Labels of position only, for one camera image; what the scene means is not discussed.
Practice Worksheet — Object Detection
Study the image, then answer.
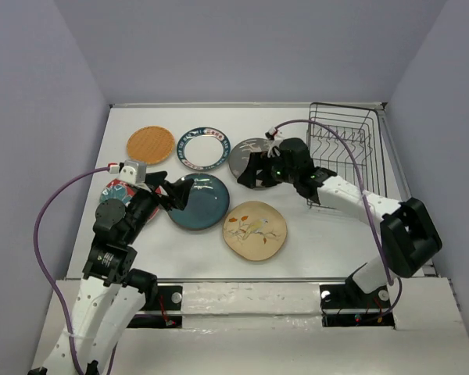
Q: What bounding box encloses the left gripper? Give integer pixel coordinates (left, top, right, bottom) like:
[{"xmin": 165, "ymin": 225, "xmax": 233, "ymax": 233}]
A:
[{"xmin": 124, "ymin": 170, "xmax": 195, "ymax": 242}]

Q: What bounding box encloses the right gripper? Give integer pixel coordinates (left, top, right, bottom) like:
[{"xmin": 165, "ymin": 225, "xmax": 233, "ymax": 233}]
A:
[{"xmin": 237, "ymin": 149, "xmax": 299, "ymax": 188}]

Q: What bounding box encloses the grey deer plate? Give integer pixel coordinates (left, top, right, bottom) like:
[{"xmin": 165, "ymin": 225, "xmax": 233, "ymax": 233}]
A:
[{"xmin": 228, "ymin": 137, "xmax": 271, "ymax": 190}]

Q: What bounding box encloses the orange woven round plate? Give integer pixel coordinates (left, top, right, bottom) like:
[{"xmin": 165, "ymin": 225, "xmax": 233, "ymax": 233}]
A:
[{"xmin": 126, "ymin": 126, "xmax": 175, "ymax": 165}]

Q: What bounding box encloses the dark blue glazed plate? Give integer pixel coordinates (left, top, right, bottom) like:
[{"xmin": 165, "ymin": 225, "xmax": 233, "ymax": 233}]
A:
[{"xmin": 168, "ymin": 173, "xmax": 230, "ymax": 230}]

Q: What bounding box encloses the red teal floral plate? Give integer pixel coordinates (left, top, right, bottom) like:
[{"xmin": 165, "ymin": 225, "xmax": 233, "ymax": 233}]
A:
[{"xmin": 98, "ymin": 179, "xmax": 150, "ymax": 208}]

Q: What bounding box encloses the white plate teal rim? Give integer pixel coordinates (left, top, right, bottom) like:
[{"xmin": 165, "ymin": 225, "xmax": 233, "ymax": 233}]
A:
[{"xmin": 176, "ymin": 127, "xmax": 231, "ymax": 172}]

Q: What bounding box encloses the beige bird plate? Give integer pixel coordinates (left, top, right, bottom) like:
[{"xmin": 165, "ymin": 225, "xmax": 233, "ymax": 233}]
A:
[{"xmin": 223, "ymin": 201, "xmax": 288, "ymax": 262}]

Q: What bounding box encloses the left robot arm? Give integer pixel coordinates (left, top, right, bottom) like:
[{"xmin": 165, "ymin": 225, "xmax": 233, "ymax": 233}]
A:
[{"xmin": 30, "ymin": 161, "xmax": 194, "ymax": 374}]

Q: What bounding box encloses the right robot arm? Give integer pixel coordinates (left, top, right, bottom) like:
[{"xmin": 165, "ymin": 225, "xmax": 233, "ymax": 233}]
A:
[{"xmin": 237, "ymin": 137, "xmax": 442, "ymax": 306}]

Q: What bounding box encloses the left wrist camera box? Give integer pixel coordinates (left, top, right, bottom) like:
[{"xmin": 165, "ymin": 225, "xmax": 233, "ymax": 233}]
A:
[{"xmin": 117, "ymin": 159, "xmax": 147, "ymax": 186}]

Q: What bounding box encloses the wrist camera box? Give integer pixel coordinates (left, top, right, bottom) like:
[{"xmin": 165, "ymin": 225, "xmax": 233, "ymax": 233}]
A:
[
  {"xmin": 117, "ymin": 159, "xmax": 147, "ymax": 186},
  {"xmin": 265, "ymin": 127, "xmax": 285, "ymax": 157}
]

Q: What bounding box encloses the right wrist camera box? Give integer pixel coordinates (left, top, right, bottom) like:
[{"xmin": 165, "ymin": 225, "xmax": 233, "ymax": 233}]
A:
[{"xmin": 265, "ymin": 127, "xmax": 285, "ymax": 157}]

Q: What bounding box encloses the black wire dish rack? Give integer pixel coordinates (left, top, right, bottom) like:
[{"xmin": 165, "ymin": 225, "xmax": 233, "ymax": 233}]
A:
[{"xmin": 306, "ymin": 102, "xmax": 388, "ymax": 196}]

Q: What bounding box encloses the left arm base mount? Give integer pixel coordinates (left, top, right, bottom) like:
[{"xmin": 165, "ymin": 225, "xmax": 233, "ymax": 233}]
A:
[{"xmin": 127, "ymin": 284, "xmax": 183, "ymax": 329}]

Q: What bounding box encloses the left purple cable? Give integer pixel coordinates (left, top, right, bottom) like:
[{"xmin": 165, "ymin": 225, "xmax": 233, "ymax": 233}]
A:
[{"xmin": 33, "ymin": 165, "xmax": 120, "ymax": 374}]

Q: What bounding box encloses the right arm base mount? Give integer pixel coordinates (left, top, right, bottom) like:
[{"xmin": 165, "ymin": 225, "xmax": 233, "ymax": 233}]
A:
[{"xmin": 320, "ymin": 284, "xmax": 395, "ymax": 328}]

